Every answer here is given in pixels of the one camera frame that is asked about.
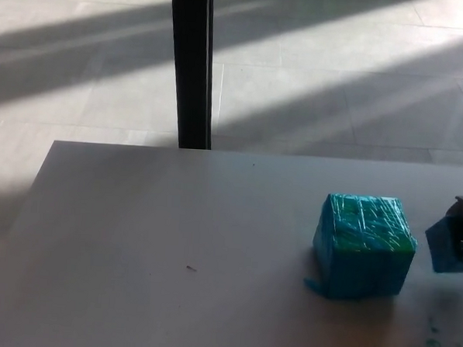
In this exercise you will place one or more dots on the small blue cube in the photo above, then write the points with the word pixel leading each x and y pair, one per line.
pixel 443 250

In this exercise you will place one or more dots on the large blue taped cube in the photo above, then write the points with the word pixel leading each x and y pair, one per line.
pixel 362 262

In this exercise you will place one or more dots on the black vertical post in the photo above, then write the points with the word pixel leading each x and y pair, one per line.
pixel 191 66

